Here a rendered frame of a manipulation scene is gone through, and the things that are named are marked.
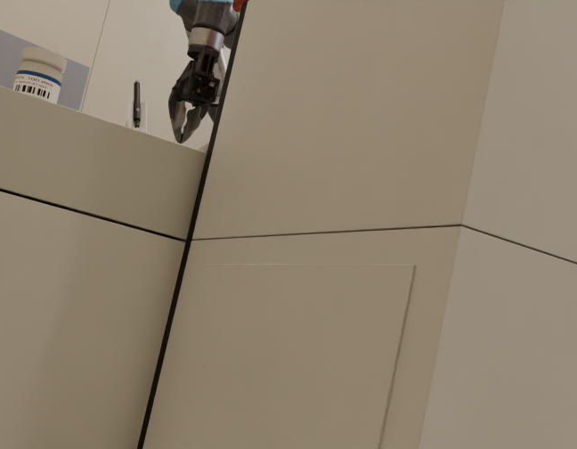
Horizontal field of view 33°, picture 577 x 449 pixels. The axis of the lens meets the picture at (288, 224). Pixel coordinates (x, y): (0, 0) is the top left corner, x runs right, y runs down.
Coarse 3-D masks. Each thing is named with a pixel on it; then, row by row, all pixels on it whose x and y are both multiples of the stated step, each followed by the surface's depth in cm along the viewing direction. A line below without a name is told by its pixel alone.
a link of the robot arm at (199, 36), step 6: (192, 30) 216; (198, 30) 215; (204, 30) 215; (210, 30) 215; (192, 36) 216; (198, 36) 215; (204, 36) 214; (210, 36) 215; (216, 36) 215; (222, 36) 217; (192, 42) 215; (198, 42) 214; (204, 42) 214; (210, 42) 215; (216, 42) 215; (222, 42) 217; (210, 48) 215; (216, 48) 216
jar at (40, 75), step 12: (24, 48) 154; (36, 48) 152; (24, 60) 153; (36, 60) 152; (48, 60) 152; (60, 60) 153; (24, 72) 152; (36, 72) 151; (48, 72) 152; (60, 72) 154; (24, 84) 151; (36, 84) 151; (48, 84) 152; (60, 84) 154; (36, 96) 151; (48, 96) 152
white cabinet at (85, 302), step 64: (0, 192) 141; (0, 256) 140; (64, 256) 145; (128, 256) 149; (0, 320) 140; (64, 320) 144; (128, 320) 149; (0, 384) 140; (64, 384) 144; (128, 384) 149; (0, 448) 139; (64, 448) 144; (128, 448) 148
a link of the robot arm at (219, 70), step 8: (176, 0) 232; (184, 0) 231; (192, 0) 230; (176, 8) 232; (184, 8) 231; (192, 8) 229; (184, 16) 232; (192, 16) 230; (184, 24) 236; (192, 24) 234; (216, 64) 247; (224, 64) 251; (216, 72) 249; (224, 72) 252; (216, 96) 257; (216, 104) 258; (208, 112) 262
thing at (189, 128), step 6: (198, 108) 217; (192, 114) 217; (198, 114) 215; (192, 120) 217; (198, 120) 214; (186, 126) 216; (192, 126) 216; (198, 126) 213; (186, 132) 216; (192, 132) 217; (186, 138) 216
